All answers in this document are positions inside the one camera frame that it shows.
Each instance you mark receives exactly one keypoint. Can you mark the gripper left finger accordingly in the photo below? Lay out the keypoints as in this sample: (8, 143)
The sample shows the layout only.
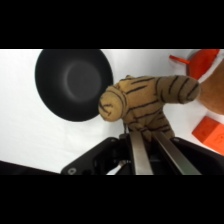
(140, 156)

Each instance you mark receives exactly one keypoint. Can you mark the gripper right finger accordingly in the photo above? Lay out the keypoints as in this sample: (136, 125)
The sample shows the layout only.
(175, 156)

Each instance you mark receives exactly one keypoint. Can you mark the striped tiger plush toy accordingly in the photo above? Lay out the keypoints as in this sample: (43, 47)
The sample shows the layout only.
(146, 100)

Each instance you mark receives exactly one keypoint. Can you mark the black bowl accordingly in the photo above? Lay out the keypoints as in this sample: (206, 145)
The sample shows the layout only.
(71, 83)

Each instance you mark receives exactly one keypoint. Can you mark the orange cube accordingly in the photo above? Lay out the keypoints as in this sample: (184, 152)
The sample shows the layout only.
(211, 133)

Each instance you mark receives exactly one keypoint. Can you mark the round brown plush toy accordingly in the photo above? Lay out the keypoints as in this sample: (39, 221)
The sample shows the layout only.
(215, 90)

